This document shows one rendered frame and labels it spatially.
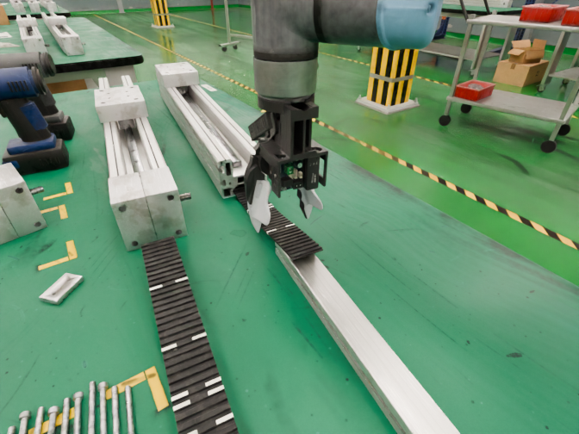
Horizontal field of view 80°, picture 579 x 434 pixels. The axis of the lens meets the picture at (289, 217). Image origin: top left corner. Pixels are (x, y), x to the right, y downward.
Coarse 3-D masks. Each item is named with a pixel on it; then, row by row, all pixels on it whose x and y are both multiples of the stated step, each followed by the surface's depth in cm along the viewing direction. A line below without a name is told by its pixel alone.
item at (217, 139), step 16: (176, 96) 100; (192, 96) 110; (208, 96) 100; (176, 112) 101; (192, 112) 88; (208, 112) 95; (224, 112) 88; (192, 128) 82; (208, 128) 87; (224, 128) 83; (240, 128) 79; (192, 144) 88; (208, 144) 72; (224, 144) 79; (240, 144) 74; (208, 160) 74; (224, 160) 66; (240, 160) 72; (224, 176) 68; (240, 176) 69; (224, 192) 72
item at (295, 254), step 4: (316, 244) 51; (300, 248) 51; (304, 248) 51; (308, 248) 51; (312, 248) 50; (316, 248) 50; (320, 248) 50; (288, 252) 50; (292, 252) 50; (296, 252) 50; (300, 252) 50; (304, 252) 50; (308, 252) 50; (312, 252) 50; (292, 256) 49; (296, 256) 49; (300, 256) 49; (304, 256) 49
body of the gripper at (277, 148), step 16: (272, 112) 40; (288, 112) 39; (304, 112) 39; (272, 128) 45; (288, 128) 40; (304, 128) 40; (256, 144) 47; (272, 144) 45; (288, 144) 41; (304, 144) 41; (272, 160) 42; (288, 160) 41; (304, 160) 44; (272, 176) 44; (288, 176) 45; (304, 176) 45; (320, 176) 46
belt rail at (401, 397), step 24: (288, 264) 53; (312, 264) 50; (312, 288) 46; (336, 288) 46; (336, 312) 43; (360, 312) 43; (336, 336) 42; (360, 336) 40; (360, 360) 38; (384, 360) 38; (384, 384) 35; (408, 384) 35; (384, 408) 35; (408, 408) 33; (432, 408) 33; (408, 432) 32; (432, 432) 32; (456, 432) 32
